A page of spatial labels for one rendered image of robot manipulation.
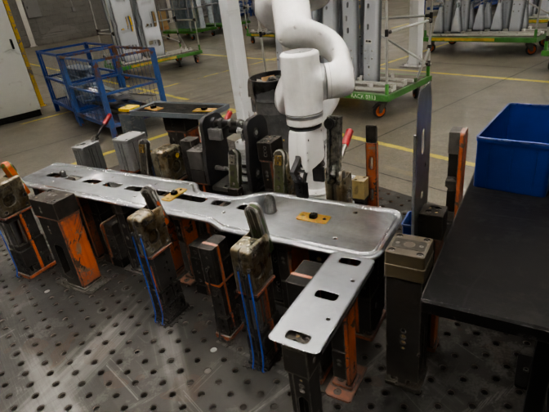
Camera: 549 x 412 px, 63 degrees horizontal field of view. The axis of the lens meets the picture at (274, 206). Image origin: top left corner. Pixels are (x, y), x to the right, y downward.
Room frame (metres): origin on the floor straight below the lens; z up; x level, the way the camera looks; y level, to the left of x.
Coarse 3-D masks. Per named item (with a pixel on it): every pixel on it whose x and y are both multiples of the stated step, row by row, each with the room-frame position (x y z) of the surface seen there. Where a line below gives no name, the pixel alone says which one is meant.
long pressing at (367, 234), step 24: (48, 168) 1.64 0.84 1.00; (72, 168) 1.61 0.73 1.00; (96, 168) 1.56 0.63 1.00; (72, 192) 1.38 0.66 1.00; (96, 192) 1.35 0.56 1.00; (120, 192) 1.32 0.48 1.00; (192, 192) 1.25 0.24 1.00; (264, 192) 1.17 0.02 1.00; (192, 216) 1.10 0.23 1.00; (216, 216) 1.07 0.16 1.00; (240, 216) 1.05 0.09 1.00; (288, 216) 1.02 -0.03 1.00; (336, 216) 0.99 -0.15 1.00; (360, 216) 0.97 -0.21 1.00; (384, 216) 0.96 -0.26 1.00; (288, 240) 0.91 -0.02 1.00; (312, 240) 0.89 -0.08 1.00; (336, 240) 0.87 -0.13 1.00; (360, 240) 0.86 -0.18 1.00; (384, 240) 0.85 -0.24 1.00
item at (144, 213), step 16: (144, 208) 1.08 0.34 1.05; (160, 208) 1.08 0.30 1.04; (128, 224) 1.04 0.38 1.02; (144, 224) 1.03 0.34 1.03; (160, 224) 1.07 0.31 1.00; (144, 240) 1.02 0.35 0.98; (160, 240) 1.06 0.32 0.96; (144, 256) 1.03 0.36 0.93; (160, 256) 1.05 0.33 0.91; (144, 272) 1.03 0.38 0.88; (160, 272) 1.04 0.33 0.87; (160, 288) 1.03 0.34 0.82; (176, 288) 1.07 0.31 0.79; (160, 304) 1.02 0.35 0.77; (176, 304) 1.05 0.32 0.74; (160, 320) 1.03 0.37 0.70; (176, 320) 1.03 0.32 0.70
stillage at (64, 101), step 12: (60, 48) 7.67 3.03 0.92; (96, 48) 6.83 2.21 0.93; (60, 72) 7.31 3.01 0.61; (72, 72) 7.20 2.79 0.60; (84, 72) 6.99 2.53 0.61; (108, 72) 7.34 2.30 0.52; (48, 84) 7.44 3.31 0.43; (60, 84) 6.80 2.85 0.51; (84, 84) 6.92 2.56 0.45; (96, 84) 7.04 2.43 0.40; (120, 84) 6.94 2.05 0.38; (60, 96) 7.00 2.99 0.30; (84, 96) 7.05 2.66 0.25; (96, 96) 7.30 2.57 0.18; (72, 108) 6.58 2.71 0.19; (84, 108) 6.59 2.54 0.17
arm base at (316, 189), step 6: (324, 144) 1.57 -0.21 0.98; (312, 174) 1.57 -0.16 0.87; (306, 180) 1.58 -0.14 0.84; (312, 180) 1.57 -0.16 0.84; (312, 186) 1.57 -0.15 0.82; (318, 186) 1.56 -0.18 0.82; (324, 186) 1.57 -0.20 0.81; (312, 192) 1.55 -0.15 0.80; (318, 192) 1.54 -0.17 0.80; (324, 192) 1.54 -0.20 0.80
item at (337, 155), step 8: (328, 120) 1.10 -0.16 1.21; (336, 120) 1.12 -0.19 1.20; (328, 128) 1.10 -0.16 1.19; (336, 128) 1.12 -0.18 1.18; (328, 136) 1.12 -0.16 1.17; (336, 136) 1.12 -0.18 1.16; (328, 144) 1.12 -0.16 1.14; (336, 144) 1.12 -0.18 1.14; (328, 152) 1.11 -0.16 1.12; (336, 152) 1.11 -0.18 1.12; (328, 160) 1.11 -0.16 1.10; (336, 160) 1.11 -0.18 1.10; (328, 168) 1.11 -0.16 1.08; (328, 176) 1.11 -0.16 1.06
